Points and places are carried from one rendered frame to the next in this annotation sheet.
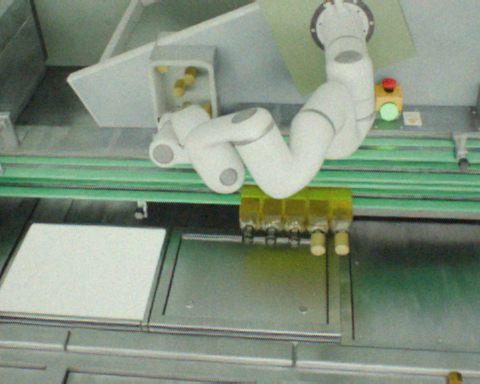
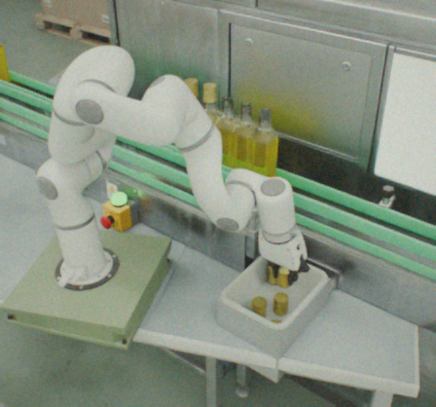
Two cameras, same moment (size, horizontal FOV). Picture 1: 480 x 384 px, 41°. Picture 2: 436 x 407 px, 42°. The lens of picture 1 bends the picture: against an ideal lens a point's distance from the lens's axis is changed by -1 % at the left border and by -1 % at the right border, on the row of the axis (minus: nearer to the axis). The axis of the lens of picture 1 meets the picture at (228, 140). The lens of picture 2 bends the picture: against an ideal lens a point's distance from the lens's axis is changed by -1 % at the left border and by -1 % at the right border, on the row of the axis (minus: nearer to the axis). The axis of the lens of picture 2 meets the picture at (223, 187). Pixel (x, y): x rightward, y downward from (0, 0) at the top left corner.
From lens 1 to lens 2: 100 cm
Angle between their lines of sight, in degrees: 40
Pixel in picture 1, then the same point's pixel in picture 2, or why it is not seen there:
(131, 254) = (410, 147)
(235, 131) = (95, 92)
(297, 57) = (143, 265)
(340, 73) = (54, 171)
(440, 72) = not seen: hidden behind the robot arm
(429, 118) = (101, 187)
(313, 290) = (240, 63)
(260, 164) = (102, 65)
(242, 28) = (178, 323)
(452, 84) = not seen: hidden behind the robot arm
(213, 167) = (158, 90)
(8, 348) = not seen: outside the picture
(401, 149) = (123, 161)
